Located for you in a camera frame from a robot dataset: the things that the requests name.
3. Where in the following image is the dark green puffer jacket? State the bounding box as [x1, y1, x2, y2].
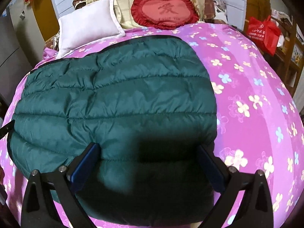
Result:
[7, 36, 217, 226]

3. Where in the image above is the pink floral bed sheet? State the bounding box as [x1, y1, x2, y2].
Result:
[0, 22, 304, 228]

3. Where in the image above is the wooden shelf rack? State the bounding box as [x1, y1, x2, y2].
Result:
[245, 15, 303, 96]

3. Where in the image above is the grey wardrobe cabinet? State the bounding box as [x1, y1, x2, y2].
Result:
[0, 8, 32, 104]

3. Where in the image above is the red shopping bag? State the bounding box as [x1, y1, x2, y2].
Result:
[246, 15, 281, 56]

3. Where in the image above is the white square pillow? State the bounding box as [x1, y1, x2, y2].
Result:
[57, 0, 125, 58]

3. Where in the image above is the red heart-shaped cushion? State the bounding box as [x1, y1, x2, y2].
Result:
[130, 0, 199, 30]

